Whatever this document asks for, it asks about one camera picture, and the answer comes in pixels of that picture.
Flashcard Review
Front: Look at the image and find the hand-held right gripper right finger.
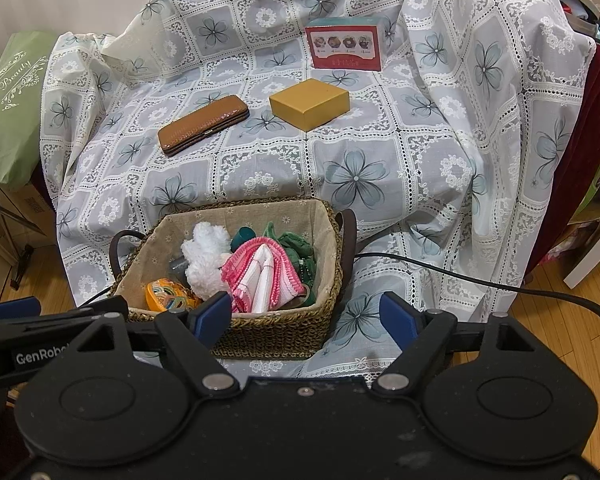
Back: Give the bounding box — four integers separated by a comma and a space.
371, 292, 536, 395

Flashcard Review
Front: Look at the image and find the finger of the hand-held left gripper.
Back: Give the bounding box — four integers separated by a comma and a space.
0, 305, 131, 396
0, 298, 42, 322

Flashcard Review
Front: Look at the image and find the white furniture panel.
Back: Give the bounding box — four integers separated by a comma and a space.
562, 220, 600, 291

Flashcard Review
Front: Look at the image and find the dark red velvet cloth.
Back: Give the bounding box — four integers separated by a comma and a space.
522, 40, 600, 281

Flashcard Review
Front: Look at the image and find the green cloth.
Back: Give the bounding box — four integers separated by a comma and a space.
262, 221, 317, 281

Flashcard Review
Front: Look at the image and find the pink and white knitted cloth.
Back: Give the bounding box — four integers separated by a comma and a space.
221, 237, 307, 313

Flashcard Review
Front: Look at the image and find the yellow box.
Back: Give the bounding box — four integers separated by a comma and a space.
269, 78, 351, 132

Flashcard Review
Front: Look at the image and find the white floral lace cloth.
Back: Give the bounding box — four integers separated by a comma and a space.
39, 0, 598, 378

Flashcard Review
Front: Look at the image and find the red and teal printed box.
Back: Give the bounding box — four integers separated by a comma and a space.
305, 16, 387, 71

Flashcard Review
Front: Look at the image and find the brown wallet case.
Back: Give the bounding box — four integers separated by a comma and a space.
158, 95, 248, 157

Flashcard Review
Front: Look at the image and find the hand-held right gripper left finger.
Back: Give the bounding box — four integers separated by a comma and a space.
70, 291, 240, 396

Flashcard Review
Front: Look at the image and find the black cable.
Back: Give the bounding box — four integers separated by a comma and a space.
352, 252, 600, 341

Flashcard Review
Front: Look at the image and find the cardboard box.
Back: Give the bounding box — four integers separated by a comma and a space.
10, 180, 56, 241

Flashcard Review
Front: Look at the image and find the woven basket with fabric liner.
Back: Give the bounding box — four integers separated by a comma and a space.
109, 199, 358, 361

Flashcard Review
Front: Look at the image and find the white fluffy plush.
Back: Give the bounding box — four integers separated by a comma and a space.
181, 221, 232, 297

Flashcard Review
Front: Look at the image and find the orange bowl toy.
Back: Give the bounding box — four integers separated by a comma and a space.
145, 277, 203, 313

